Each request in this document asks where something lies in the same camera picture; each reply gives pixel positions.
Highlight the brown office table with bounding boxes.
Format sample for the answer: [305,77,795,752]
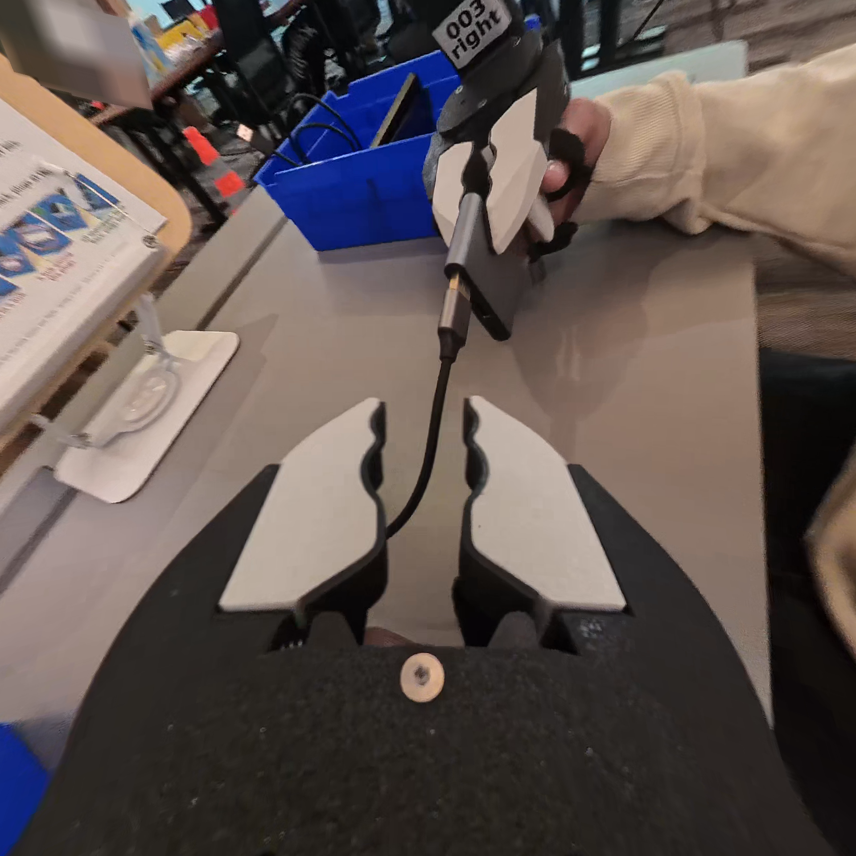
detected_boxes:
[90,30,225,127]

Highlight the orange traffic cone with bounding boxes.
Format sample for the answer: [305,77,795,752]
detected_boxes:
[182,126,246,199]

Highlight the wooden document stand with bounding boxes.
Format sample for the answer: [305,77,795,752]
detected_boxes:
[0,57,240,504]

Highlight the black trousers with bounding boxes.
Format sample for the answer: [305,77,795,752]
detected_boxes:
[759,348,856,856]

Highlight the grey usb hub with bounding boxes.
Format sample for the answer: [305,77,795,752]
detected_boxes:
[444,193,536,342]

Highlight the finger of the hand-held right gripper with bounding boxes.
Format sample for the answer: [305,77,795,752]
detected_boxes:
[485,89,551,255]
[431,142,484,247]

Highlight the dark cable grey plug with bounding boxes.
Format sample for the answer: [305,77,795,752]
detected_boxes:
[387,274,472,539]

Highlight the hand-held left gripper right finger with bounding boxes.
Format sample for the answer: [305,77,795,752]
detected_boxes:
[455,395,628,615]

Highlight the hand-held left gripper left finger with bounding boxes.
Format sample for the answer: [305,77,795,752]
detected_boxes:
[218,396,387,613]

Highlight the black hub cable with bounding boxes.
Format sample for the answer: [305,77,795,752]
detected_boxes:
[273,94,365,167]

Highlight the blue plastic bin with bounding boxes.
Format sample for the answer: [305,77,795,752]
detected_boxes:
[254,50,469,251]
[0,725,51,856]

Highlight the person's right hand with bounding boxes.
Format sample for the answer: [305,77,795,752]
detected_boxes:
[540,99,613,202]

